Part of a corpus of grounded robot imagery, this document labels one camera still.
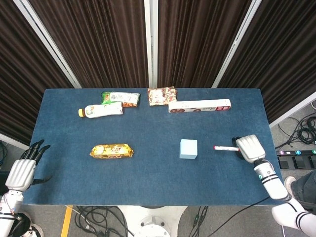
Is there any dark trouser leg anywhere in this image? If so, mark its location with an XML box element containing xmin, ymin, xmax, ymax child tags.
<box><xmin>290</xmin><ymin>170</ymin><xmax>316</xmax><ymax>210</ymax></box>

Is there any blue felt table cover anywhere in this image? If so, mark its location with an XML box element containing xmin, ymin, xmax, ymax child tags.
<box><xmin>22</xmin><ymin>88</ymin><xmax>275</xmax><ymax>206</ymax></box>

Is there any white-labelled drink bottle yellow cap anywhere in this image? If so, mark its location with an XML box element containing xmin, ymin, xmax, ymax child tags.
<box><xmin>78</xmin><ymin>102</ymin><xmax>124</xmax><ymax>119</ymax></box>

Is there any red and white marker pen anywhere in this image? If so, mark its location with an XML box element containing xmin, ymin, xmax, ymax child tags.
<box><xmin>213</xmin><ymin>145</ymin><xmax>239</xmax><ymax>152</ymax></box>

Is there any black power strip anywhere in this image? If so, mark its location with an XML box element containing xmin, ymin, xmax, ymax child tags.
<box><xmin>276</xmin><ymin>150</ymin><xmax>316</xmax><ymax>170</ymax></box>

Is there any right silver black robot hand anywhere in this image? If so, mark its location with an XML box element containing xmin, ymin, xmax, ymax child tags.
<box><xmin>232</xmin><ymin>134</ymin><xmax>267</xmax><ymax>163</ymax></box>

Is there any long white wrap box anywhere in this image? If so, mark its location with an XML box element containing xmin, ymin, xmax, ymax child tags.
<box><xmin>168</xmin><ymin>99</ymin><xmax>232</xmax><ymax>114</ymax></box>

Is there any red patterned white snack bag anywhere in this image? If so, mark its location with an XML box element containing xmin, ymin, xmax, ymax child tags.
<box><xmin>147</xmin><ymin>86</ymin><xmax>178</xmax><ymax>107</ymax></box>

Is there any light blue cube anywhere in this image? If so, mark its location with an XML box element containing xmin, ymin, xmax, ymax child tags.
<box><xmin>179</xmin><ymin>139</ymin><xmax>198</xmax><ymax>159</ymax></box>

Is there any white sneaker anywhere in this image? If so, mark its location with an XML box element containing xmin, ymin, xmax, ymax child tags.
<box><xmin>283</xmin><ymin>175</ymin><xmax>297</xmax><ymax>196</ymax></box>

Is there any brown curtain partition panel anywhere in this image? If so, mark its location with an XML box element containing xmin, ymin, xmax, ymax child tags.
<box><xmin>14</xmin><ymin>0</ymin><xmax>152</xmax><ymax>89</ymax></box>
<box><xmin>151</xmin><ymin>0</ymin><xmax>262</xmax><ymax>89</ymax></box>
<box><xmin>212</xmin><ymin>0</ymin><xmax>316</xmax><ymax>129</ymax></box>
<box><xmin>0</xmin><ymin>0</ymin><xmax>82</xmax><ymax>149</ymax></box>

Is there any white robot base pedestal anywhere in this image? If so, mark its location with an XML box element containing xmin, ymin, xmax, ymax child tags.
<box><xmin>118</xmin><ymin>205</ymin><xmax>188</xmax><ymax>237</ymax></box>

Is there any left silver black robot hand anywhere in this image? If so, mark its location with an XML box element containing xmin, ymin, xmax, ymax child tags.
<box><xmin>4</xmin><ymin>139</ymin><xmax>53</xmax><ymax>192</ymax></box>

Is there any black floor cable bundle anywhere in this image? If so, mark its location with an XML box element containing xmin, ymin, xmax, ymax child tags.
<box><xmin>278</xmin><ymin>116</ymin><xmax>316</xmax><ymax>147</ymax></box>
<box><xmin>71</xmin><ymin>206</ymin><xmax>135</xmax><ymax>237</ymax></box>

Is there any green white snack packet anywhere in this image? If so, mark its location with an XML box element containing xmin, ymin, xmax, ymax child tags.
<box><xmin>101</xmin><ymin>91</ymin><xmax>141</xmax><ymax>108</ymax></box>

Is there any golden biscuit packet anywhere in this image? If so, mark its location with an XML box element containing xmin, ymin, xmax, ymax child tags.
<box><xmin>89</xmin><ymin>144</ymin><xmax>134</xmax><ymax>159</ymax></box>

